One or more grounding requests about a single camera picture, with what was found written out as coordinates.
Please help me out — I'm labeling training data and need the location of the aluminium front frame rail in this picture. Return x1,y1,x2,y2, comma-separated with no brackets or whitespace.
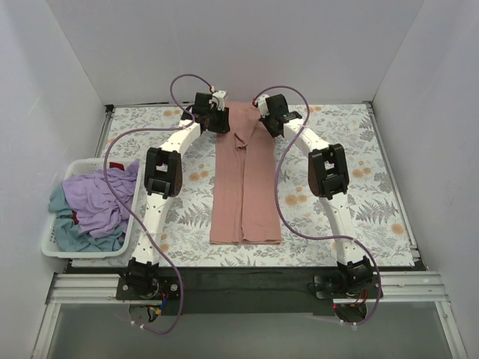
32,267,468,358

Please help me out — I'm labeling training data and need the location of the aluminium table edge rail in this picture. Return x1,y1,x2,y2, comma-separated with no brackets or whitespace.
94,104,115,158

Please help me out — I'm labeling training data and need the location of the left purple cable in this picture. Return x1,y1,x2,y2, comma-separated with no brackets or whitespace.
103,73,218,334

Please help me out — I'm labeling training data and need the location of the purple cable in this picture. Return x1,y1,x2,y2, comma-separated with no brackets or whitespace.
252,86,382,327
103,73,218,334

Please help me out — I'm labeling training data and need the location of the pink t-shirt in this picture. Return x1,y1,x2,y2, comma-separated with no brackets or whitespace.
210,102,281,245

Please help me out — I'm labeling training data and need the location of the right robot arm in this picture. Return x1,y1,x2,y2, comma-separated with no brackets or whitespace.
253,93,382,298

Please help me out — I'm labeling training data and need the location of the floral tablecloth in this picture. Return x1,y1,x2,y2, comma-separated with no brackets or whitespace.
70,103,416,267

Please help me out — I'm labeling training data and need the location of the white plastic laundry basket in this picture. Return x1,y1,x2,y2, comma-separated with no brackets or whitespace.
41,158,141,260

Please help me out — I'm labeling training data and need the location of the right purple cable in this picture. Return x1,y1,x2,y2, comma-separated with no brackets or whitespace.
252,86,382,327

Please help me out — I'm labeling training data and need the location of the lavender t-shirt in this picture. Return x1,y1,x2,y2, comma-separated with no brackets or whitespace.
62,159,139,236

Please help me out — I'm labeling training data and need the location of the teal blue t-shirt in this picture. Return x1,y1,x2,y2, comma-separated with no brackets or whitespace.
48,184,128,253

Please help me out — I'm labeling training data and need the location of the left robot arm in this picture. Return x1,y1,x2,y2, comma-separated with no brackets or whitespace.
125,90,230,299

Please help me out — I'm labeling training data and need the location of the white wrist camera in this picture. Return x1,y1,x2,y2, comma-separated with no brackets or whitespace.
252,94,269,117
209,87,228,111

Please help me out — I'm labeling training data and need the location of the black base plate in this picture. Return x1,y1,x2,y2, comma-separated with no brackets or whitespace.
115,267,379,316

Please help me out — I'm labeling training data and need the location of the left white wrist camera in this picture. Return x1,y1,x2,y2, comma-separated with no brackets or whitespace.
209,87,228,111

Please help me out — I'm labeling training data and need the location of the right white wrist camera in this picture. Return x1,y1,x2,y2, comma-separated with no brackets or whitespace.
252,94,269,117

